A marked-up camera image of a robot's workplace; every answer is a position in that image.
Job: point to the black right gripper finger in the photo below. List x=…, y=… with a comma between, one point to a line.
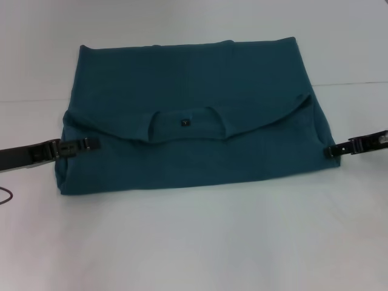
x=338, y=150

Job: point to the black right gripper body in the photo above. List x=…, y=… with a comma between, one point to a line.
x=369, y=142

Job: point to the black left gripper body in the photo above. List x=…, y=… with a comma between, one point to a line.
x=27, y=156

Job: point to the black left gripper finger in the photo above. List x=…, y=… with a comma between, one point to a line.
x=78, y=147

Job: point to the teal t-shirt with FREE print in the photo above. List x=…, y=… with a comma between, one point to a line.
x=197, y=91

